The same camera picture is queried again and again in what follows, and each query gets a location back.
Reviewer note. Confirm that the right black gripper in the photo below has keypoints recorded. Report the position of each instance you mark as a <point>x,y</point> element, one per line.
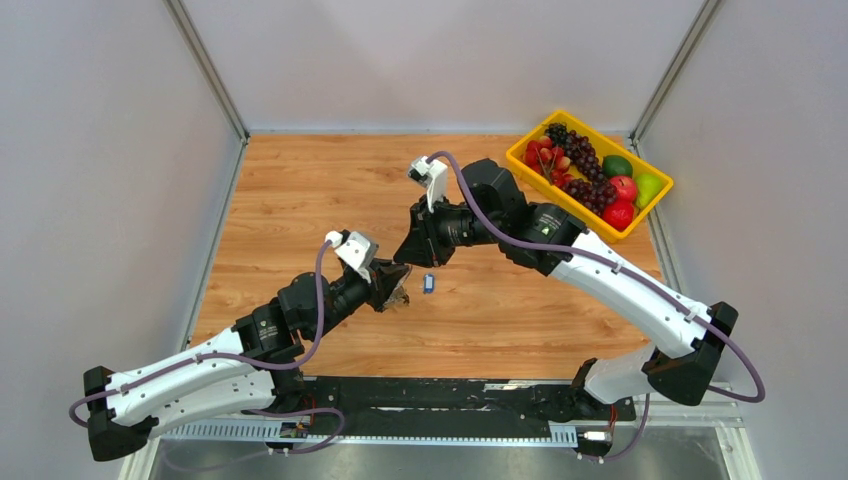
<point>422,245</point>

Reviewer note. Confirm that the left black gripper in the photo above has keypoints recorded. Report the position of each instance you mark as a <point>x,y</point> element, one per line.
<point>385,276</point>

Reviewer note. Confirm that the metal keyring with keys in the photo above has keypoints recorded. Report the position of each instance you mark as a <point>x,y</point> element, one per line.
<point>398,297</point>

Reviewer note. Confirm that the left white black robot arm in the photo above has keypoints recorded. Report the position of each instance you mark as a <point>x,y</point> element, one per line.
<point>252,365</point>

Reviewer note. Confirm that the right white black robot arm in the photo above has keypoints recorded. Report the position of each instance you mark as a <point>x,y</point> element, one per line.
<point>686,336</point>

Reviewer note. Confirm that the blue key tag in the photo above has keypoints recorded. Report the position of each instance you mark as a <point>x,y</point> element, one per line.
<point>428,283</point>

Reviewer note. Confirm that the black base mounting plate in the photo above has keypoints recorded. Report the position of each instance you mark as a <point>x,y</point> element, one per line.
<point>445,407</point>

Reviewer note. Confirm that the red strawberries cluster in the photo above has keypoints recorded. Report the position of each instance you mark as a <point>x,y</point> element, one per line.
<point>549,160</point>

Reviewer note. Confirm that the dark grape bunch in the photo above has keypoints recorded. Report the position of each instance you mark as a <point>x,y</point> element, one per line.
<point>589,186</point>

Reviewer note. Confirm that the red round fruit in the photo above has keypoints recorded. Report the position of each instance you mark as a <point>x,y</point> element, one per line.
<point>619,215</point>

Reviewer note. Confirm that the green lime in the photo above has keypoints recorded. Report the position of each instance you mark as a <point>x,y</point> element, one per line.
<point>616,165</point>

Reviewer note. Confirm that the red apple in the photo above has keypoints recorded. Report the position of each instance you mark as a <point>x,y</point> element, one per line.
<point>626,188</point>

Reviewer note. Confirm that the green pear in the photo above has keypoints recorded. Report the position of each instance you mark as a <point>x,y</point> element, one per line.
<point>648,186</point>

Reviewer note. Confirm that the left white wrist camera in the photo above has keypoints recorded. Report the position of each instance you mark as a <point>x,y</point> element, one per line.
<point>355,249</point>

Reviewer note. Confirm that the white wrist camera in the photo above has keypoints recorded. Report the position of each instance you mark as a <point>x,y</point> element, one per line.
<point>432,175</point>
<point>355,249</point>

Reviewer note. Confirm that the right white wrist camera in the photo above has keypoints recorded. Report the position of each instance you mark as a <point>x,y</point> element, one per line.
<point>432,175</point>

